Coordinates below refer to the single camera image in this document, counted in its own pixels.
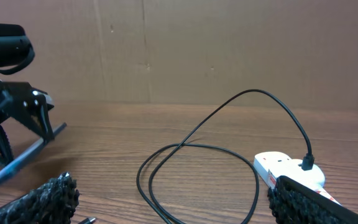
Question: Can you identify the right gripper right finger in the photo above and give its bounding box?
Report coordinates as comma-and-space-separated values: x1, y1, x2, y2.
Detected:
267, 176, 358, 224

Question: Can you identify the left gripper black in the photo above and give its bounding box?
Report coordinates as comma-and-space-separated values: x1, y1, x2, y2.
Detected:
0, 82, 55, 167

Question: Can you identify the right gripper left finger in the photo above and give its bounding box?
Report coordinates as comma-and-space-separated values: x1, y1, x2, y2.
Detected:
0, 172, 80, 224

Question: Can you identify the blue Samsung smartphone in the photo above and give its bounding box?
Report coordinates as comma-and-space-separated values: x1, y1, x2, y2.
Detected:
0, 123, 67, 185

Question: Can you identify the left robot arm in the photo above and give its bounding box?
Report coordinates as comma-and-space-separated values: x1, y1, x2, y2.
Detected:
0, 24, 54, 167

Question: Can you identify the white power strip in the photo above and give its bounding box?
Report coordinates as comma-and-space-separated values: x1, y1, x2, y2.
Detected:
254, 151, 340, 205

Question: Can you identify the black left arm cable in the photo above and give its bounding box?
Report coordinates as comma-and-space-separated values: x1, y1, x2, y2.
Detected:
0, 40, 36, 76

